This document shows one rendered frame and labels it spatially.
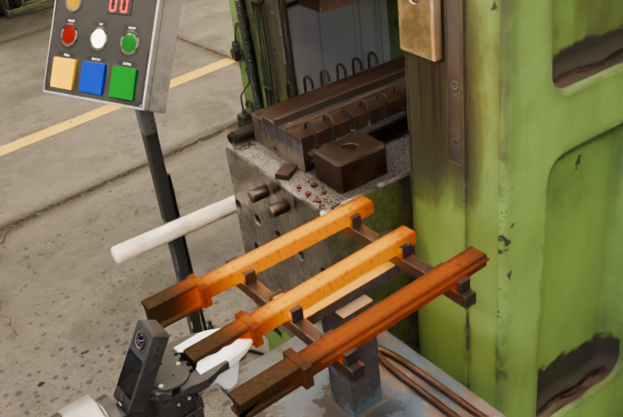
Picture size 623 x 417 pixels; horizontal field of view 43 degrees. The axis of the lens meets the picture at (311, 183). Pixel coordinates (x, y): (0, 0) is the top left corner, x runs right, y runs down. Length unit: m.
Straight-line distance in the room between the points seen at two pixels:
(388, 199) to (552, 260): 0.35
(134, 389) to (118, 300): 1.89
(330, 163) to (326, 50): 0.44
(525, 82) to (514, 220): 0.25
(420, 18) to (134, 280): 1.90
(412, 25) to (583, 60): 0.31
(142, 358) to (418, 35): 0.69
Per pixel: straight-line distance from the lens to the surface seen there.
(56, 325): 2.90
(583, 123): 1.45
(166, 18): 1.91
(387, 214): 1.57
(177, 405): 1.08
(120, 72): 1.93
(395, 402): 1.36
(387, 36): 1.96
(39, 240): 3.39
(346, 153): 1.51
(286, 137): 1.61
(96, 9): 2.02
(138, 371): 1.03
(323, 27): 1.84
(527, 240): 1.46
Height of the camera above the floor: 1.70
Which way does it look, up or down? 31 degrees down
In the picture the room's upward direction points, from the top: 7 degrees counter-clockwise
